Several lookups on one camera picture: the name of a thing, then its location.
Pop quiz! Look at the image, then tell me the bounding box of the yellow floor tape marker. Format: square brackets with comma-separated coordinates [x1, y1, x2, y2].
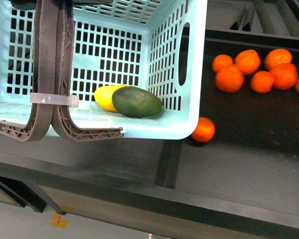
[50, 213, 68, 229]

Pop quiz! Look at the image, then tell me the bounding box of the black tangerine tray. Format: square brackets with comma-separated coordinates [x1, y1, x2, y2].
[0, 29, 299, 239]

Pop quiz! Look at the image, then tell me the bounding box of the green avocado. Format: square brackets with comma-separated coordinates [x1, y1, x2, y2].
[112, 86, 163, 118]

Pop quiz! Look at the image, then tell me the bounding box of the brown basket handle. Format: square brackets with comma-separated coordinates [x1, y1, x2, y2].
[0, 0, 60, 142]
[52, 0, 123, 142]

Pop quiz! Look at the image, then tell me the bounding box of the yellow mango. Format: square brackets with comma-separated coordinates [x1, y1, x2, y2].
[94, 85, 128, 113]

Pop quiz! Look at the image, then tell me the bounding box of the white zip tie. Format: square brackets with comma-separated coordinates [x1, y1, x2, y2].
[30, 93, 79, 108]

